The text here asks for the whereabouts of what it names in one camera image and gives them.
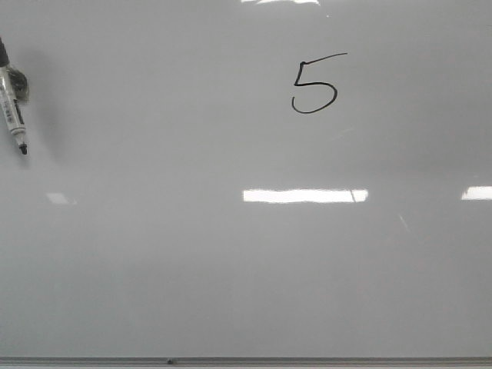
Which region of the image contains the black dry-erase marker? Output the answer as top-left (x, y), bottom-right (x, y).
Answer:
top-left (1, 41), bottom-right (28, 155)

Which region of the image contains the white whiteboard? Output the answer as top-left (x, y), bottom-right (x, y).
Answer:
top-left (1, 1), bottom-right (491, 367)

